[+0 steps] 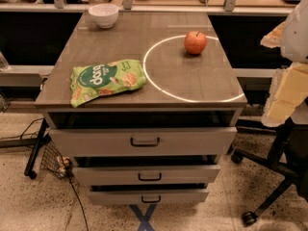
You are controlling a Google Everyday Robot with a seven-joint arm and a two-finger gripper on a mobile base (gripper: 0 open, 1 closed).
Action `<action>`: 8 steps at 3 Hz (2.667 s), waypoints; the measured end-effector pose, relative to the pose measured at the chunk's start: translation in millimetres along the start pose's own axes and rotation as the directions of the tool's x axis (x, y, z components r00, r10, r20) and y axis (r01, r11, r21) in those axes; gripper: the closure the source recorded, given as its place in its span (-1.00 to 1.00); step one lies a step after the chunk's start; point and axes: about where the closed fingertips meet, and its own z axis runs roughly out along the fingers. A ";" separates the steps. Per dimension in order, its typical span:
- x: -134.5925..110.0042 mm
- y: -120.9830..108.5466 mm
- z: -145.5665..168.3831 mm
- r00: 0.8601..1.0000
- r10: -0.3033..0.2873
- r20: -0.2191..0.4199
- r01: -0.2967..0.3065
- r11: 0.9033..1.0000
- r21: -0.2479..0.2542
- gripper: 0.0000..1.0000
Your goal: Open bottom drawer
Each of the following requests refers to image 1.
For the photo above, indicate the foam gripper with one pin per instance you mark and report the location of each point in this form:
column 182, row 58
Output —
column 296, row 38

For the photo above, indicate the grey bottom drawer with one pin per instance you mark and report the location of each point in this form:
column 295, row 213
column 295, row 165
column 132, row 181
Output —
column 148, row 197

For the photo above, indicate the grey drawer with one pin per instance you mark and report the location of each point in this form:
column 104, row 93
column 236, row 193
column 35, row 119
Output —
column 148, row 197
column 143, row 142
column 115, row 176

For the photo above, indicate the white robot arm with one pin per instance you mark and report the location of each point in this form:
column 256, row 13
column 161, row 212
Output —
column 299, row 15

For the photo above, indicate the grey middle drawer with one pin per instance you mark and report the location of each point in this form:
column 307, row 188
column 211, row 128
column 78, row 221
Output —
column 115, row 176

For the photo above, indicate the grey top drawer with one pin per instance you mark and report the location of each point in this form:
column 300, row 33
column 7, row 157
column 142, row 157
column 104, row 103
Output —
column 143, row 142

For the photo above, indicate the grey drawer cabinet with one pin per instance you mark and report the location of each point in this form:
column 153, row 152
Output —
column 145, row 109

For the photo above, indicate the black office chair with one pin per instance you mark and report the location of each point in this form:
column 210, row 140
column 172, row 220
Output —
column 287, row 156

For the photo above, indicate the red apple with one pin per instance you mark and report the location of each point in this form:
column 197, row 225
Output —
column 195, row 42

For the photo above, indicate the white ceramic bowl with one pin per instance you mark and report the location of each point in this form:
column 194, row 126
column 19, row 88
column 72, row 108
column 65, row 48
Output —
column 104, row 15

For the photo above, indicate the green snack chip bag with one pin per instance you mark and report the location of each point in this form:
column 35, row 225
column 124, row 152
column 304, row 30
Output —
column 92, row 81

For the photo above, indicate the black wire basket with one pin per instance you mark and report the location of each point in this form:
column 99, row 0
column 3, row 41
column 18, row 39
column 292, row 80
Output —
column 54, row 162

